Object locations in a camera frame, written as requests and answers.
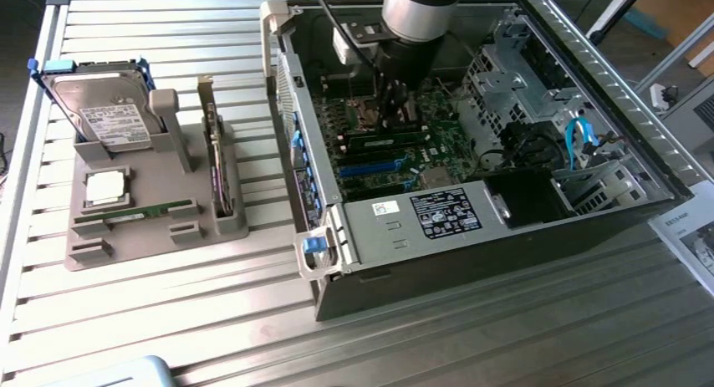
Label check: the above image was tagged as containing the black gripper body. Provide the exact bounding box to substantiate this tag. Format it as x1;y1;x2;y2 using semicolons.
370;36;448;92

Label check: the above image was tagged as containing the black RAM stick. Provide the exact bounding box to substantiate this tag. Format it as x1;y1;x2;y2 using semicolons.
346;129;430;153

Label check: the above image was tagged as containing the green RAM stick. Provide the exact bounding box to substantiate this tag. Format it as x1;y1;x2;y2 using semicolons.
79;199;193;222

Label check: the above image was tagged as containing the CPU socket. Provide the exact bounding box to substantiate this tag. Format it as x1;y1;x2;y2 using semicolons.
342;94;420;131

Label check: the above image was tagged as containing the green motherboard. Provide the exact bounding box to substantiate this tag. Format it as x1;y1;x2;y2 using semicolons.
309;76;481;201

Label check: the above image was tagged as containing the blue expansion slot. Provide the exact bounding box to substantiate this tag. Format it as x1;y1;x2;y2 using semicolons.
337;160;401;178

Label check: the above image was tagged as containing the metal disk bay cage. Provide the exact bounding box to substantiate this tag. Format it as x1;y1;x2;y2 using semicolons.
460;6;593;127

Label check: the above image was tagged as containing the grey power supply unit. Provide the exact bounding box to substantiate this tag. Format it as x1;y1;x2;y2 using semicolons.
337;181;507;267

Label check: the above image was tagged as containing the graphics card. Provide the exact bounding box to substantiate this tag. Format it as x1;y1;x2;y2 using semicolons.
194;74;240;217

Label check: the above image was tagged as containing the open black PC case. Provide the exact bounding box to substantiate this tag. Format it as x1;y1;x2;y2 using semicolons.
258;0;707;323

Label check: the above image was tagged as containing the white power strip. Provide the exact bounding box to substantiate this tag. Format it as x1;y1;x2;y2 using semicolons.
648;83;671;110

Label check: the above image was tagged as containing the hard disk in blue carrier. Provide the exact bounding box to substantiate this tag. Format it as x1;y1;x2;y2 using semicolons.
25;58;161;155

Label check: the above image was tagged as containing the silver CPU chip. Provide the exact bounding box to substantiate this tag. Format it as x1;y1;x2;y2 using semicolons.
83;171;129;205

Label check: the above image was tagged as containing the grey parts rack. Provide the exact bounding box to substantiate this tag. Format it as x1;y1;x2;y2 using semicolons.
62;88;252;273

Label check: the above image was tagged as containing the printed paper sheet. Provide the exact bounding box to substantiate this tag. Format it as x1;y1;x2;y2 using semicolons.
645;181;714;287

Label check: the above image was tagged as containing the light blue plastic box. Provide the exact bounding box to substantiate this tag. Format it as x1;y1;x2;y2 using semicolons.
69;354;172;387

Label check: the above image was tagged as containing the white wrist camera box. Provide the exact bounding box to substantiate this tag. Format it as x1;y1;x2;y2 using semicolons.
330;22;392;65

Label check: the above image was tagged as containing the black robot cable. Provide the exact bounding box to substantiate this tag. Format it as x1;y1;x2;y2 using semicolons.
310;0;385;77

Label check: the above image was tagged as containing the black wire bundle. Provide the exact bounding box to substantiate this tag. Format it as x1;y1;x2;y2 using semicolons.
477;121;569;171

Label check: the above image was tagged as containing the blue SATA wire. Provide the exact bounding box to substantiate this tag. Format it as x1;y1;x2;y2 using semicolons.
563;116;601;171

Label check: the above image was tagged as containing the white metal frame leg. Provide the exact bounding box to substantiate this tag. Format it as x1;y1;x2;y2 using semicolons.
585;0;643;45

